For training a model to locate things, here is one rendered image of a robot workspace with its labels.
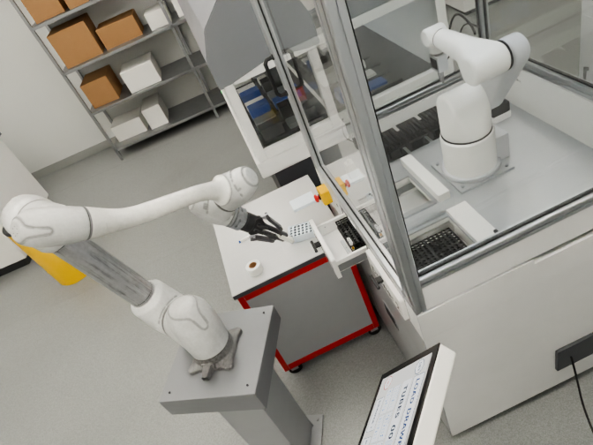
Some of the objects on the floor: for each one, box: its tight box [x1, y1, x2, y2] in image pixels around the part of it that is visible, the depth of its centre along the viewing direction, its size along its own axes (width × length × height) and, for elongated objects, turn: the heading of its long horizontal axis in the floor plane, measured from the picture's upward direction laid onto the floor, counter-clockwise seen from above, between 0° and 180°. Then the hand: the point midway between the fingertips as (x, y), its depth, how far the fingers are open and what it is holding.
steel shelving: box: [9, 0, 227, 161], centre depth 496 cm, size 363×49×200 cm, turn 124°
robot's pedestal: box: [219, 368, 324, 445], centre depth 209 cm, size 30×30×76 cm
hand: (285, 237), depth 189 cm, fingers closed
